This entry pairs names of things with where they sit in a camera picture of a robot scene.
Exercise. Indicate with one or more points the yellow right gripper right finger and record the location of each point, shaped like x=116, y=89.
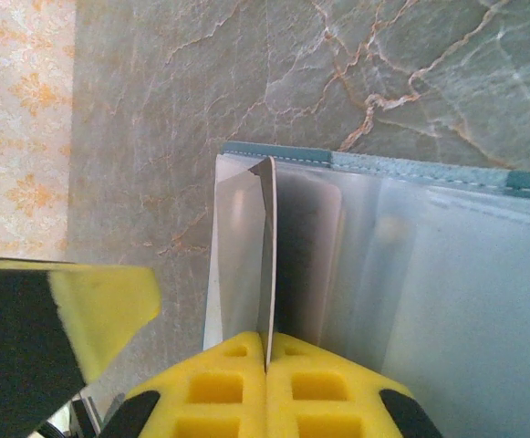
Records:
x=360, y=403

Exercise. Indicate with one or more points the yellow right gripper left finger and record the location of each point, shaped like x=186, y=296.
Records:
x=178, y=401

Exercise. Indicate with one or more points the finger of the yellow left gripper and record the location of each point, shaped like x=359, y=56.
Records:
x=109, y=310

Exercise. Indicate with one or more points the teal leather card holder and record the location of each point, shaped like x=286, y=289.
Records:
x=451, y=296

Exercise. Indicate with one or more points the dark red credit card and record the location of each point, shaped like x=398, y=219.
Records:
x=269, y=283

